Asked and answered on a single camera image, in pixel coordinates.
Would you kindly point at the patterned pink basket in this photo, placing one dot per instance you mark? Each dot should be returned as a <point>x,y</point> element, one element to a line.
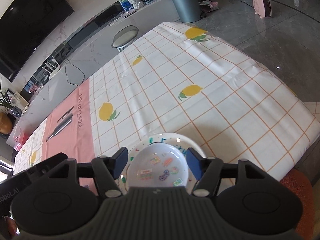
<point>209,6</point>

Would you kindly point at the white marble tv cabinet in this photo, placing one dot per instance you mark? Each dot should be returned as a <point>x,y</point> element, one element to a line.
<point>105,52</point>

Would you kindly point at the white router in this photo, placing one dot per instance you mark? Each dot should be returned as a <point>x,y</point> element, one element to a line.
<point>52,67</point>

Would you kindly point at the black television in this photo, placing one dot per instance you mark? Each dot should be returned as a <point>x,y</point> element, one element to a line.
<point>27,22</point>

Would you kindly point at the pink storage box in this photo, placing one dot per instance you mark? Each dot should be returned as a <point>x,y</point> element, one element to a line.
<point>21,141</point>

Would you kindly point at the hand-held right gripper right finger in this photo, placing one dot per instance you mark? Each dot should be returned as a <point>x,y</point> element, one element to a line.
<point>193,165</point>

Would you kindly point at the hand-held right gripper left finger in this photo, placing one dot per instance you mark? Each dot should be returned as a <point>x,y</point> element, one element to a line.
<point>120,163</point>

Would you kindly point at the orange rug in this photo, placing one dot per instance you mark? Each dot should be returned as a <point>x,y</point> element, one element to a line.
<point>297,185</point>

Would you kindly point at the white stool with grey seat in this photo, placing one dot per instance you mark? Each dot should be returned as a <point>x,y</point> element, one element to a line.
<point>125,36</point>

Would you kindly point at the pink space heater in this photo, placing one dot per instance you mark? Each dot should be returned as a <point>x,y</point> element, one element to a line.
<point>261,5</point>

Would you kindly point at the grey trash can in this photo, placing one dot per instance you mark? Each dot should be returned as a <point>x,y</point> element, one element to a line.
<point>183,3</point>

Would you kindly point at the dark glass vase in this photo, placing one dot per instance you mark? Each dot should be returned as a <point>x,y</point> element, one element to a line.
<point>16,112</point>

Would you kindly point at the green leafy plant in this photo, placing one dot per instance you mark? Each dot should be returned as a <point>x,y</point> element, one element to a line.
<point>5,97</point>

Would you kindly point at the white photo frame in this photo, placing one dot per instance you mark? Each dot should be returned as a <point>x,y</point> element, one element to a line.
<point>19,100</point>

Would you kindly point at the golden round vase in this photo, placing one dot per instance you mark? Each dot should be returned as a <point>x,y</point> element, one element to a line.
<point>5,123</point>

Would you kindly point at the white lemon print tablecloth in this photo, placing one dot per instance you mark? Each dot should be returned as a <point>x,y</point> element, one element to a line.
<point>200,105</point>

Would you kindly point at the white woven basket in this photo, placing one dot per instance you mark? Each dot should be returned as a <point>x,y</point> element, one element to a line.
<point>137,2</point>

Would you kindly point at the small white printed dish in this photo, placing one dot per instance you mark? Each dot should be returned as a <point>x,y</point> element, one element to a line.
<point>155,160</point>

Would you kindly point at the large white printed plate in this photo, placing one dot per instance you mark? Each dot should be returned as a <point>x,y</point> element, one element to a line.
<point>175,138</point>

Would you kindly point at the pink table mat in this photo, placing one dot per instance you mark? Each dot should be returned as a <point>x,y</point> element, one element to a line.
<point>65,130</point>

